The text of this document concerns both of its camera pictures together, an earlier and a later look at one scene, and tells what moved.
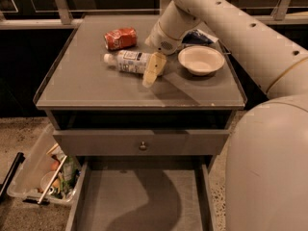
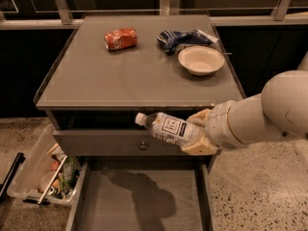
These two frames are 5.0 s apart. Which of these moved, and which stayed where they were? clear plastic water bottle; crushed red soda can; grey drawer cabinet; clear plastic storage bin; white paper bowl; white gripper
Moved: white gripper; clear plastic water bottle
Stayed: grey drawer cabinet; clear plastic storage bin; crushed red soda can; white paper bowl
